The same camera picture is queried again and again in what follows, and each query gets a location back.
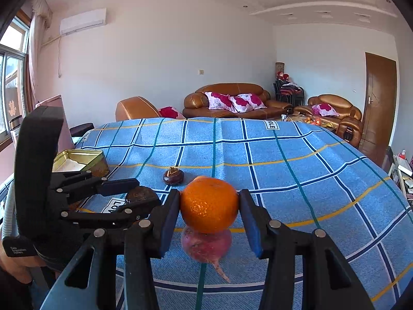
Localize dark brown round fruit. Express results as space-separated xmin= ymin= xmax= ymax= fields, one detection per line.
xmin=125 ymin=186 xmax=158 ymax=204

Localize dark mangosteen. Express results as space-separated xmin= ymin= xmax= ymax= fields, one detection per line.
xmin=163 ymin=167 xmax=184 ymax=186

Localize red purple beet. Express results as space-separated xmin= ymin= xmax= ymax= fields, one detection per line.
xmin=181 ymin=226 xmax=232 ymax=283

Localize large orange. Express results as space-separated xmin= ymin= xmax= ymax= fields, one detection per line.
xmin=180 ymin=176 xmax=239 ymax=234

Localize coffee table with fruits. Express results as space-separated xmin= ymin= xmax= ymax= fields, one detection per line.
xmin=280 ymin=114 xmax=336 ymax=132

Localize person's left hand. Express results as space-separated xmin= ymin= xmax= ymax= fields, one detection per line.
xmin=0 ymin=244 xmax=46 ymax=284

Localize gold metal tin tray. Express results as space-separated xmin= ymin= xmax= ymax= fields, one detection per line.
xmin=52 ymin=149 xmax=109 ymax=177

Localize pink electric kettle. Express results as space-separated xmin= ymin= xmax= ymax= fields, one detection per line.
xmin=34 ymin=94 xmax=76 ymax=153

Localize blue plaid tablecloth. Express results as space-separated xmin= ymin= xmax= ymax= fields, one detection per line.
xmin=76 ymin=118 xmax=412 ymax=309

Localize brown leather armchair left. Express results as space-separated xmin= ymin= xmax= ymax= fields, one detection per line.
xmin=115 ymin=97 xmax=161 ymax=122

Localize brown leather armchair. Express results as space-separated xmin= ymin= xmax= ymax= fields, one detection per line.
xmin=115 ymin=97 xmax=161 ymax=122
xmin=294 ymin=94 xmax=363 ymax=148

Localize red cushion on armchair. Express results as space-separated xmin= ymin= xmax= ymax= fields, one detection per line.
xmin=158 ymin=106 xmax=186 ymax=120

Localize clear glass water bottle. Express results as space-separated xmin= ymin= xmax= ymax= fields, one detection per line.
xmin=9 ymin=115 xmax=23 ymax=148

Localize brown leather three-seat sofa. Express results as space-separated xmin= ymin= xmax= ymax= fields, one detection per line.
xmin=183 ymin=83 xmax=293 ymax=120

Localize pink floral cushion left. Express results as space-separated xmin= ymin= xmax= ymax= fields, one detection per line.
xmin=204 ymin=92 xmax=237 ymax=113

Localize pink floral cushion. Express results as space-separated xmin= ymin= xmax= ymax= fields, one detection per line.
xmin=204 ymin=92 xmax=237 ymax=113
xmin=230 ymin=93 xmax=266 ymax=113

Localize brown leather armchair right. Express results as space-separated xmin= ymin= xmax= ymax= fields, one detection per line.
xmin=294 ymin=94 xmax=363 ymax=148

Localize pink cushion on armchair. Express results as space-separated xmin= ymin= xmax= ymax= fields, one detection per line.
xmin=312 ymin=103 xmax=339 ymax=117

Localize pink floral cushion right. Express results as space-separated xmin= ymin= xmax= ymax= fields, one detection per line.
xmin=230 ymin=93 xmax=266 ymax=113

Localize stacked chairs with clothes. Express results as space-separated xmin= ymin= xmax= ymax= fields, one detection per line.
xmin=273 ymin=62 xmax=305 ymax=107

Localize white air conditioner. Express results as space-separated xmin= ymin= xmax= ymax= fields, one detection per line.
xmin=60 ymin=9 xmax=107 ymax=36

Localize brown wooden door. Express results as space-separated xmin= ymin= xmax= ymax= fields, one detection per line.
xmin=359 ymin=52 xmax=397 ymax=166

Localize pink curtain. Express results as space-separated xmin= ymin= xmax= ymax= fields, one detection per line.
xmin=25 ymin=0 xmax=52 ymax=112

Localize window with frame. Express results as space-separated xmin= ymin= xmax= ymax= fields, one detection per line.
xmin=0 ymin=17 xmax=29 ymax=144

